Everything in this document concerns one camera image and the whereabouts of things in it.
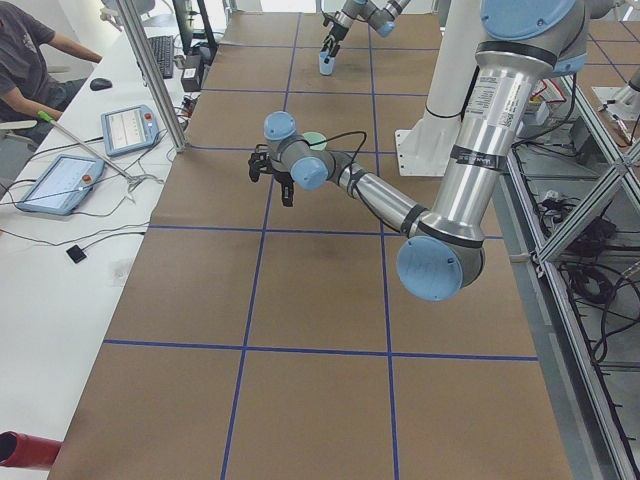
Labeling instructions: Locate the black monitor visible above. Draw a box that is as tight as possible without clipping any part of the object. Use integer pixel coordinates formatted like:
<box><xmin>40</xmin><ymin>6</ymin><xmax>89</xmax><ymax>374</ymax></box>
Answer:
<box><xmin>172</xmin><ymin>0</ymin><xmax>206</xmax><ymax>55</ymax></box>

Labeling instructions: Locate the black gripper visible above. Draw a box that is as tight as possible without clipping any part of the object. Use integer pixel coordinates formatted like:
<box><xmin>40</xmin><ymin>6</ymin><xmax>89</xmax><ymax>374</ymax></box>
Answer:
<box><xmin>272</xmin><ymin>170</ymin><xmax>294</xmax><ymax>208</ymax></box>
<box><xmin>321</xmin><ymin>17</ymin><xmax>353</xmax><ymax>62</ymax></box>

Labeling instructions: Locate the black keyboard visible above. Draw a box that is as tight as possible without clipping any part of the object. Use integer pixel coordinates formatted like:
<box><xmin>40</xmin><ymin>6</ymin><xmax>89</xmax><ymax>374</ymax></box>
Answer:
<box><xmin>147</xmin><ymin>35</ymin><xmax>174</xmax><ymax>79</ymax></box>

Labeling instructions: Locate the seated person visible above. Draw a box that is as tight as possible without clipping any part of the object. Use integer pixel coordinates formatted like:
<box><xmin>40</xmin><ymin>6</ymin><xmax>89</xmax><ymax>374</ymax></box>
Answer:
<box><xmin>1</xmin><ymin>1</ymin><xmax>102</xmax><ymax>144</ymax></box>

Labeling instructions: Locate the aluminium frame post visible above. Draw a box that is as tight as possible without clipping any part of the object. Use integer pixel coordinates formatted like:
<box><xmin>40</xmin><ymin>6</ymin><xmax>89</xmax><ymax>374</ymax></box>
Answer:
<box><xmin>116</xmin><ymin>0</ymin><xmax>187</xmax><ymax>153</ymax></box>

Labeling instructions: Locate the light green bowl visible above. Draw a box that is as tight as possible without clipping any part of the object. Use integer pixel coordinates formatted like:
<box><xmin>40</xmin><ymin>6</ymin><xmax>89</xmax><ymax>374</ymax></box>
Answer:
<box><xmin>302</xmin><ymin>131</ymin><xmax>327</xmax><ymax>151</ymax></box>

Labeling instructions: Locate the small black square pad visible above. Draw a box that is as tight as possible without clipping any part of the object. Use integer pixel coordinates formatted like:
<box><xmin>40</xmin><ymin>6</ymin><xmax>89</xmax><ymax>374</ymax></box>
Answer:
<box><xmin>66</xmin><ymin>245</ymin><xmax>87</xmax><ymax>264</ymax></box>

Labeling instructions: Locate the black computer mouse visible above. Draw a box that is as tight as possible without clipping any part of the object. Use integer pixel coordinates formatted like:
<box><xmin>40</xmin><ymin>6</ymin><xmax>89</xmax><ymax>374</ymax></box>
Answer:
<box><xmin>89</xmin><ymin>78</ymin><xmax>113</xmax><ymax>91</ymax></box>

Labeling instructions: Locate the far teach pendant tablet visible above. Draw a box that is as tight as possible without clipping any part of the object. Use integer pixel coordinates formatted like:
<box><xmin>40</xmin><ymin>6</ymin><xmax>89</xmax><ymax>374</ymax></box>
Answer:
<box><xmin>101</xmin><ymin>104</ymin><xmax>160</xmax><ymax>157</ymax></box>

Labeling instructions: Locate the teach pendant tablet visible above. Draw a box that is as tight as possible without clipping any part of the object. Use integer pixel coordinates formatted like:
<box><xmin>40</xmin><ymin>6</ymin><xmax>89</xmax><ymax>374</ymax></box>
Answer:
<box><xmin>101</xmin><ymin>104</ymin><xmax>160</xmax><ymax>157</ymax></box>
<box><xmin>16</xmin><ymin>154</ymin><xmax>105</xmax><ymax>216</ymax></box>

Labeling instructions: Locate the near teach pendant tablet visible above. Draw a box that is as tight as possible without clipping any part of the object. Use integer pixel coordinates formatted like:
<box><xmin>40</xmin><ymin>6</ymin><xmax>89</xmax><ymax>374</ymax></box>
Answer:
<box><xmin>16</xmin><ymin>154</ymin><xmax>105</xmax><ymax>216</ymax></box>

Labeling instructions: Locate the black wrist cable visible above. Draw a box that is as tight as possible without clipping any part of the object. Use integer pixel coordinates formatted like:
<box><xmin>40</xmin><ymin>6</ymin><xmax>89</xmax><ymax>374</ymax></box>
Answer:
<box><xmin>304</xmin><ymin>130</ymin><xmax>368</xmax><ymax>166</ymax></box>

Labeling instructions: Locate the black box with label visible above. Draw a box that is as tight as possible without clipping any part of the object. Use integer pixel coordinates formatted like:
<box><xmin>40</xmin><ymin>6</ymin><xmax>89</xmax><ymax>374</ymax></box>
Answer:
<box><xmin>181</xmin><ymin>55</ymin><xmax>204</xmax><ymax>93</ymax></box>

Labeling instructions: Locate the metal rod green handle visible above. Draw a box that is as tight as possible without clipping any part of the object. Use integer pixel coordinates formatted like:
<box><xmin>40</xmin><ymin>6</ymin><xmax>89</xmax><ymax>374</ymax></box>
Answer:
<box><xmin>38</xmin><ymin>110</ymin><xmax>140</xmax><ymax>189</ymax></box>

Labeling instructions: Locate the white camera pedestal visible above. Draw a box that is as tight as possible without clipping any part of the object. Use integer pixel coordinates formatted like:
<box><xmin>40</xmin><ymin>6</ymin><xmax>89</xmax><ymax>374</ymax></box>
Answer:
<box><xmin>395</xmin><ymin>0</ymin><xmax>484</xmax><ymax>177</ymax></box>

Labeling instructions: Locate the red cylinder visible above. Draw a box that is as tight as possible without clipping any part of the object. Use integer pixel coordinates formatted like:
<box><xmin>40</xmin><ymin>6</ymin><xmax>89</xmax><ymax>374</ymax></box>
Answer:
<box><xmin>1</xmin><ymin>431</ymin><xmax>62</xmax><ymax>470</ymax></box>

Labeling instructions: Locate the light blue cup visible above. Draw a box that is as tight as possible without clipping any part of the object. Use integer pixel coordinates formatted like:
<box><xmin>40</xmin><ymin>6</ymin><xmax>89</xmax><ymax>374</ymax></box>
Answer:
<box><xmin>318</xmin><ymin>51</ymin><xmax>335</xmax><ymax>76</ymax></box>

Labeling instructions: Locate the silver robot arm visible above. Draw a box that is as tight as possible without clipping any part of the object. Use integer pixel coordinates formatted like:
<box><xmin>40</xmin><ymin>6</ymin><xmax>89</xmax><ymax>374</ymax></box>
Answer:
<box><xmin>249</xmin><ymin>1</ymin><xmax>597</xmax><ymax>301</ymax></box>
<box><xmin>320</xmin><ymin>0</ymin><xmax>410</xmax><ymax>65</ymax></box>

